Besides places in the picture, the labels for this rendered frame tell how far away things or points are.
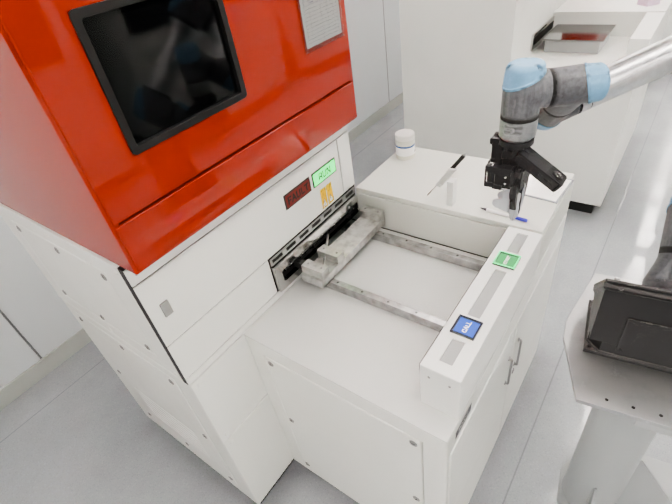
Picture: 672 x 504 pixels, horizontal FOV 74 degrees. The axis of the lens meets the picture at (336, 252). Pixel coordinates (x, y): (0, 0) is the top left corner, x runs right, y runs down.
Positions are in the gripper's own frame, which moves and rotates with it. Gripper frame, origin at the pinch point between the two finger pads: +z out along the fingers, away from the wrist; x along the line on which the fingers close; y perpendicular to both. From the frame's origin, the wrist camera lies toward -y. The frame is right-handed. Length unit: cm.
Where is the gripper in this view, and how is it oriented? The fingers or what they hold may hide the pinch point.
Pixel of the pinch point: (516, 215)
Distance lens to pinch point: 115.2
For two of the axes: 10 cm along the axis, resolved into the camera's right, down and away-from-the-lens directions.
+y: -8.1, -2.7, 5.2
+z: 1.4, 7.7, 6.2
